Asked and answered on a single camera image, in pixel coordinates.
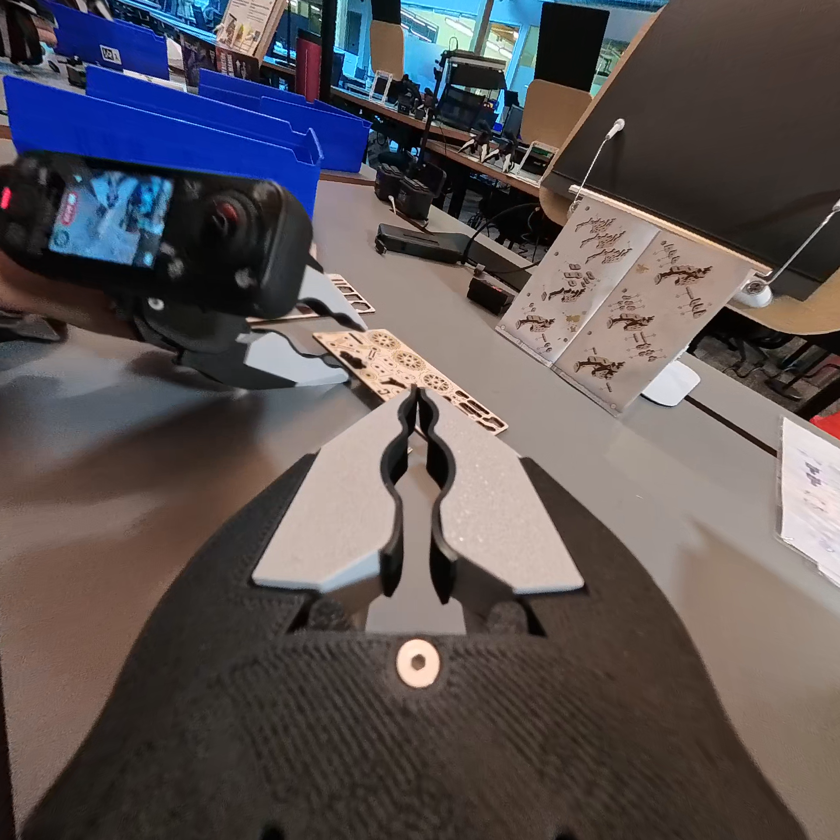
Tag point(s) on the red object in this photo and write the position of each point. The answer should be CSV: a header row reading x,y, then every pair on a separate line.
x,y
828,426

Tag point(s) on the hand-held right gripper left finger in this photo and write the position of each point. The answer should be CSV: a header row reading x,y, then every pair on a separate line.
x,y
328,525

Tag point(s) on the black divider panel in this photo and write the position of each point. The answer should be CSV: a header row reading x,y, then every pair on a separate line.
x,y
577,39

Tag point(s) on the printed paper sheet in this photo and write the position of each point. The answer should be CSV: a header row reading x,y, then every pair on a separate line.
x,y
810,499

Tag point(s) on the dark printed box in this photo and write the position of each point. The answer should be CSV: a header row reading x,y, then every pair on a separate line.
x,y
223,65

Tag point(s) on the black power brick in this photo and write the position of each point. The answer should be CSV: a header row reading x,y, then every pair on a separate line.
x,y
417,239

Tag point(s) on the long wooden table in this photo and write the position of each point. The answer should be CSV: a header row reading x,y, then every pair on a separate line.
x,y
472,164

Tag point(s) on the assembly instruction sheet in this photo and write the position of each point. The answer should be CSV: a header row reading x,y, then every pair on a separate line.
x,y
590,295

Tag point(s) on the person's left hand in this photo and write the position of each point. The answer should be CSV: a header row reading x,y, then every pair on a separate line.
x,y
65,302

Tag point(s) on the leaning display card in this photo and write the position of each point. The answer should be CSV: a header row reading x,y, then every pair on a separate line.
x,y
253,26

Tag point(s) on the black laptop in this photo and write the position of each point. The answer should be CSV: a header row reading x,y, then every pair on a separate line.
x,y
459,108

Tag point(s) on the wooden puzzle sheet with gears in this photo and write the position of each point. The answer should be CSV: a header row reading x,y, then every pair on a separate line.
x,y
387,364

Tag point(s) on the blue storage bin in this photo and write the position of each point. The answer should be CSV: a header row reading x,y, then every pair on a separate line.
x,y
341,144
131,88
131,141
85,39

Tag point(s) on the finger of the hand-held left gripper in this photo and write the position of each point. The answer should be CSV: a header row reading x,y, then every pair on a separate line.
x,y
325,292
282,364

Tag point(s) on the black battery charger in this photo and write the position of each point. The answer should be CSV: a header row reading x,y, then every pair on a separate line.
x,y
410,187

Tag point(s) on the small black box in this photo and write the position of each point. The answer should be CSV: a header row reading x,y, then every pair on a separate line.
x,y
491,294

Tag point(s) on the assembly instruction booklet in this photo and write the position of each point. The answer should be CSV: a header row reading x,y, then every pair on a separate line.
x,y
669,384

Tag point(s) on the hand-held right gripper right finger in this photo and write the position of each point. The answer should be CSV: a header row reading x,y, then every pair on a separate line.
x,y
505,531

